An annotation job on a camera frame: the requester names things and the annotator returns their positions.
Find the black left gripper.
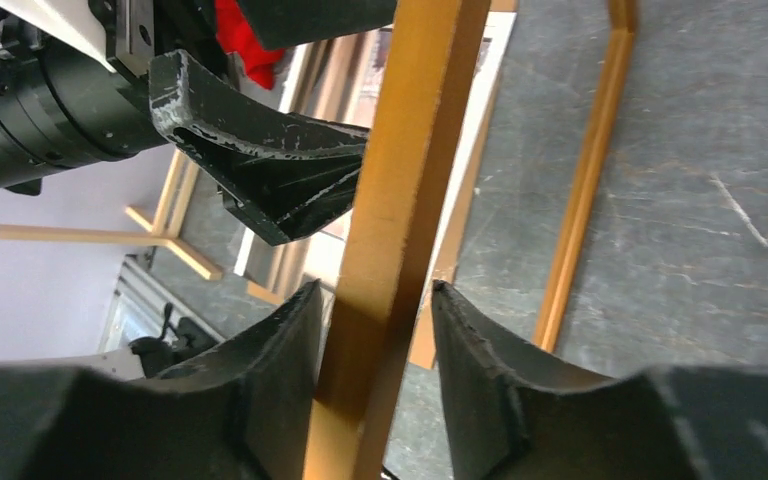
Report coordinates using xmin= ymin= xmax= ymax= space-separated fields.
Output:
xmin=89 ymin=0 xmax=397 ymax=77

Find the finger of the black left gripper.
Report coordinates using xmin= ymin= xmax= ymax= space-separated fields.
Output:
xmin=148 ymin=50 xmax=369 ymax=246

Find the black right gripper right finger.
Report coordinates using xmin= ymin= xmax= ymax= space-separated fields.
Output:
xmin=432 ymin=281 xmax=768 ymax=479

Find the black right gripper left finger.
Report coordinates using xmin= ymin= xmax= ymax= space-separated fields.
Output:
xmin=0 ymin=281 xmax=322 ymax=479

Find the wooden picture frame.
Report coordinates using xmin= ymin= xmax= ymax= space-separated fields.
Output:
xmin=302 ymin=0 xmax=640 ymax=480

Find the brown backing board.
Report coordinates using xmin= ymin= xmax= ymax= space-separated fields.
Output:
xmin=233 ymin=1 xmax=518 ymax=304

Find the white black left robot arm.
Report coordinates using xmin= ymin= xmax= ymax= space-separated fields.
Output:
xmin=0 ymin=1 xmax=396 ymax=245

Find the red cloth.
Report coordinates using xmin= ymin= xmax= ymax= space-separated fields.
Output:
xmin=214 ymin=0 xmax=286 ymax=90

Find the wooden rack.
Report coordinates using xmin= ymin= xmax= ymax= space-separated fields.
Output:
xmin=0 ymin=150 xmax=223 ymax=281

